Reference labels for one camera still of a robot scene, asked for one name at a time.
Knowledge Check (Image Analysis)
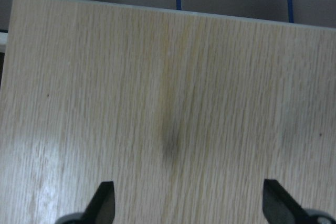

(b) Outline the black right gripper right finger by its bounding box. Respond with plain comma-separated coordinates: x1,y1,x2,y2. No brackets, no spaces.
262,179,335,224

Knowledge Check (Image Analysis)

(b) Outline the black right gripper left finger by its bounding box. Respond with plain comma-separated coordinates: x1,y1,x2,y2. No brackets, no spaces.
57,181,116,223

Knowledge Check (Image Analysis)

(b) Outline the wooden drawer cabinet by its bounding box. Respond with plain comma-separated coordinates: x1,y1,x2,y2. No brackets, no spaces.
1,0,335,223

